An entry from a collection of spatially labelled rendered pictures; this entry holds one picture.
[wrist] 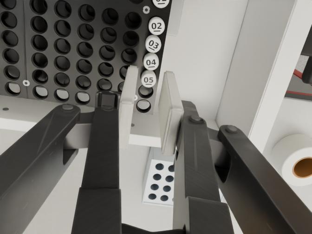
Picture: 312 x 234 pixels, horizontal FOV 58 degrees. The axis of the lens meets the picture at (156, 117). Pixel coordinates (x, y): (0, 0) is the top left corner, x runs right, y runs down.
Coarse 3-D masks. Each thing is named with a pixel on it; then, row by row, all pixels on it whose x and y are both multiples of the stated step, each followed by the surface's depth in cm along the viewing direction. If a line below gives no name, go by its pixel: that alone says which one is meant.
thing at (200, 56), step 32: (192, 0) 27; (224, 0) 28; (192, 32) 29; (224, 32) 29; (192, 64) 30; (224, 64) 30; (0, 96) 30; (64, 96) 31; (192, 96) 32; (0, 128) 26
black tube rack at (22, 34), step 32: (0, 0) 21; (32, 0) 21; (64, 0) 21; (96, 0) 21; (128, 0) 21; (0, 32) 22; (32, 32) 22; (64, 32) 25; (96, 32) 22; (128, 32) 26; (0, 64) 23; (32, 64) 23; (64, 64) 26; (96, 64) 23; (128, 64) 24; (32, 96) 24
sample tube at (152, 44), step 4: (148, 36) 22; (152, 36) 22; (156, 36) 22; (148, 40) 22; (152, 40) 22; (156, 40) 22; (160, 40) 22; (148, 44) 22; (152, 44) 22; (156, 44) 22; (160, 44) 22; (148, 48) 22; (152, 48) 22; (156, 48) 22; (152, 52) 22
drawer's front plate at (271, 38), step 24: (264, 0) 24; (288, 0) 20; (264, 24) 23; (288, 24) 20; (240, 48) 28; (264, 48) 23; (288, 48) 21; (240, 72) 27; (264, 72) 22; (288, 72) 21; (240, 96) 27; (264, 96) 22; (216, 120) 33; (240, 120) 26; (264, 120) 23; (264, 144) 24
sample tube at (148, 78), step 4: (144, 72) 23; (148, 72) 23; (152, 72) 23; (144, 76) 23; (148, 76) 23; (152, 76) 23; (144, 80) 23; (148, 80) 23; (152, 80) 23; (144, 84) 23; (148, 84) 23; (152, 84) 23
